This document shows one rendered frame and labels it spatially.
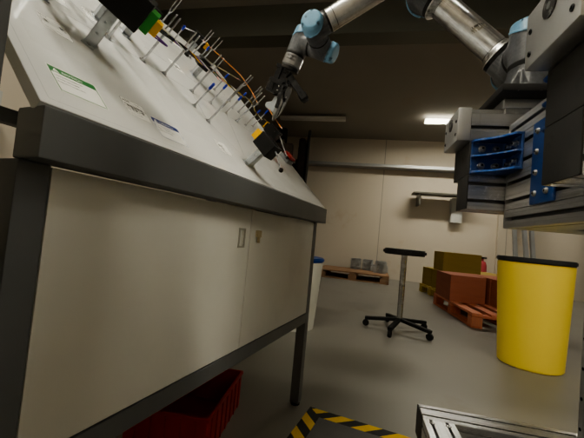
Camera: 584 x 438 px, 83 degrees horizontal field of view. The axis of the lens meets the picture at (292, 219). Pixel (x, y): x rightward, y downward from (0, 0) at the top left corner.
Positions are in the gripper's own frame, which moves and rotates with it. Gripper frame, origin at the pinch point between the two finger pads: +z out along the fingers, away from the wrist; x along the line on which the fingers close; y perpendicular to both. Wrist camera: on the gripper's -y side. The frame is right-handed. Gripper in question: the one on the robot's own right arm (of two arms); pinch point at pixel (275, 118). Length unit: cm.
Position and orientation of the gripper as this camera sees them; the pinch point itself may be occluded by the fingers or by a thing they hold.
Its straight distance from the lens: 139.4
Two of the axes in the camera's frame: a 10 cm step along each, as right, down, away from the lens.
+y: -8.9, -4.3, 1.7
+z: -4.0, 9.0, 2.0
